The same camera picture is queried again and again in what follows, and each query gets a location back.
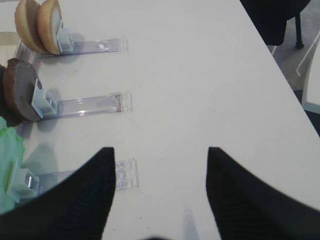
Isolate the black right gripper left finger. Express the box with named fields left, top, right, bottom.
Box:
left=0, top=147, right=116, bottom=240

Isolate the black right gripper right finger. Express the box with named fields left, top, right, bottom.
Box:
left=206, top=147, right=320, bottom=240

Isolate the clear lettuce rack right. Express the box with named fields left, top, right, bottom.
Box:
left=6, top=158, right=139, bottom=203

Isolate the green lettuce leaf in rack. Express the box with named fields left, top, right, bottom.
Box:
left=0, top=117, right=25, bottom=214

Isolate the inner brown meat patty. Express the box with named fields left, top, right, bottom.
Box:
left=0, top=65, right=22, bottom=127

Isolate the brown meat patty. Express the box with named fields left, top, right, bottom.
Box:
left=3, top=58, right=42, bottom=122
left=0, top=65, right=22, bottom=127

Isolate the outer brown meat patty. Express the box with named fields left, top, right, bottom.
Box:
left=3, top=58, right=42, bottom=122

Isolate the clear patty rack right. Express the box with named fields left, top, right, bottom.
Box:
left=30, top=85, right=133, bottom=120

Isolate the clear bun rack right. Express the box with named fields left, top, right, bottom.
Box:
left=56, top=21, right=129, bottom=56

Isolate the black chair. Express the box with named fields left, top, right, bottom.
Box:
left=241, top=0, right=310, bottom=49

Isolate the inner bun slice right rack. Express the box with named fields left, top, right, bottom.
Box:
left=14, top=0, right=47, bottom=54

